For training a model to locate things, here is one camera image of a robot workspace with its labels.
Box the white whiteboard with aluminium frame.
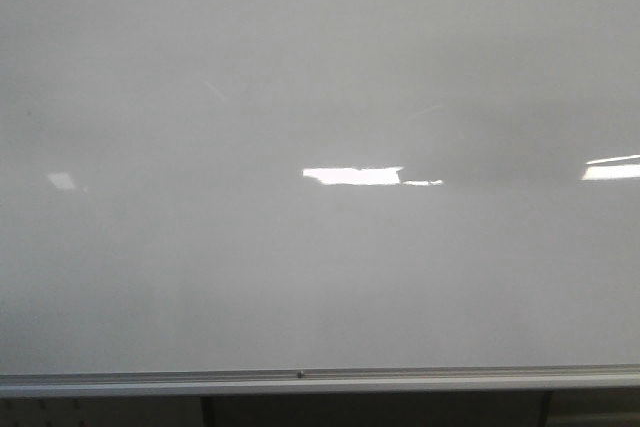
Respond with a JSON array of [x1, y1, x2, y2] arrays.
[[1, 0, 639, 398]]

